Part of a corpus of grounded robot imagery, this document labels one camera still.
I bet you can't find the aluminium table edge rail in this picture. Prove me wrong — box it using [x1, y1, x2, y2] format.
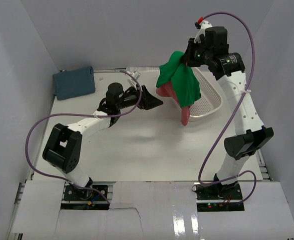
[255, 150, 273, 182]

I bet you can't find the white paper label strip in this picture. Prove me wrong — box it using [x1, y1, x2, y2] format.
[126, 66, 160, 73]

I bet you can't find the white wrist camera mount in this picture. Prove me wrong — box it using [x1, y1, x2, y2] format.
[194, 17, 212, 44]
[127, 71, 141, 89]

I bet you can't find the pink t shirt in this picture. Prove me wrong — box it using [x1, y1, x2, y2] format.
[156, 81, 190, 126]

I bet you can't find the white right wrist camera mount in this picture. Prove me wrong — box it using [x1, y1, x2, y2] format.
[194, 17, 212, 44]

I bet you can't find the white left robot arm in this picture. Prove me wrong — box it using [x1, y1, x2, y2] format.
[42, 82, 163, 200]

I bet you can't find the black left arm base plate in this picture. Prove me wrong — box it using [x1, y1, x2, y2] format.
[61, 184, 109, 211]

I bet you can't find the white perforated plastic basket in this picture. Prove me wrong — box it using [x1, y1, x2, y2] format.
[188, 67, 223, 122]

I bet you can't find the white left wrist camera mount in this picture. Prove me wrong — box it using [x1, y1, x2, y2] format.
[127, 71, 141, 89]

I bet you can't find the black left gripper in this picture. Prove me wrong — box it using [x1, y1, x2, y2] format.
[116, 84, 162, 111]

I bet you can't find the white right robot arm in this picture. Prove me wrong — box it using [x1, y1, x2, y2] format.
[183, 20, 274, 200]

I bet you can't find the folded blue t shirt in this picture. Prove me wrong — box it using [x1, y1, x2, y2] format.
[53, 66, 96, 101]

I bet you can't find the green t shirt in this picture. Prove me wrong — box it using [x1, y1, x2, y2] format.
[156, 51, 201, 108]

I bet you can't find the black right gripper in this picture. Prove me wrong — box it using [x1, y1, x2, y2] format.
[180, 38, 213, 68]

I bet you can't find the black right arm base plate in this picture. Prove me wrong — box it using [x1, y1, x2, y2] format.
[191, 183, 245, 213]

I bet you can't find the white paper sheet front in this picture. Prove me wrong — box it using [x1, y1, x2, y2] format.
[12, 180, 294, 240]

